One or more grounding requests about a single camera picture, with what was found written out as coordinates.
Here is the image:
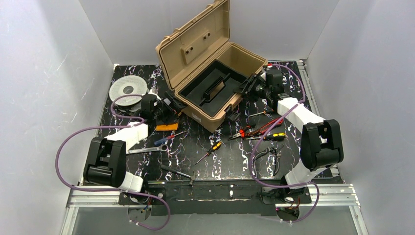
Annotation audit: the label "blue red screwdriver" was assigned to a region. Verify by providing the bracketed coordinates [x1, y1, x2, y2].
[154, 131, 184, 146]

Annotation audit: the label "small black hammer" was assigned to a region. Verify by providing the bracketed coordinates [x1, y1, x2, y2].
[160, 164, 196, 186]

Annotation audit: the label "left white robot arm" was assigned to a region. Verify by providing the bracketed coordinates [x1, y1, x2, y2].
[83, 92, 186, 192]

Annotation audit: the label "white perforated round disc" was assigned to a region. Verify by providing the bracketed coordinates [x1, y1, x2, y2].
[109, 75, 149, 113]

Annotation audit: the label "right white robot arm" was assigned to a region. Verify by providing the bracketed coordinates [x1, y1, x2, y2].
[234, 70, 344, 189]

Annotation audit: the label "silver combination wrench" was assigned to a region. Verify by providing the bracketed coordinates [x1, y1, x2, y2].
[127, 144, 168, 154]

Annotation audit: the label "red black utility knife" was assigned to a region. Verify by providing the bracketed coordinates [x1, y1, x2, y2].
[247, 118, 283, 137]

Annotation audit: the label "black handled pliers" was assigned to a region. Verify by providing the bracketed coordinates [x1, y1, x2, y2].
[253, 147, 282, 178]

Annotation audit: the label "black tool box tray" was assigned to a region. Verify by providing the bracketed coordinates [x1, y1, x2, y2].
[179, 60, 247, 117]

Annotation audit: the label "orange utility knife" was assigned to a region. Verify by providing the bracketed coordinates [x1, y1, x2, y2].
[155, 122, 179, 132]

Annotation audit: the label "small black yellow screwdriver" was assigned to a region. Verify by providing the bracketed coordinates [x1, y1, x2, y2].
[196, 141, 222, 164]

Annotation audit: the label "red needle nose pliers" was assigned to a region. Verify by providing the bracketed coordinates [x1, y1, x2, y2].
[228, 124, 255, 141]

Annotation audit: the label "tan plastic tool box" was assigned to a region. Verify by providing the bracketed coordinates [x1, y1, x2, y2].
[156, 0, 268, 132]

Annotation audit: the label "long black yellow screwdriver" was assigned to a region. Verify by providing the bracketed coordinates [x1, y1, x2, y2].
[246, 133, 286, 141]

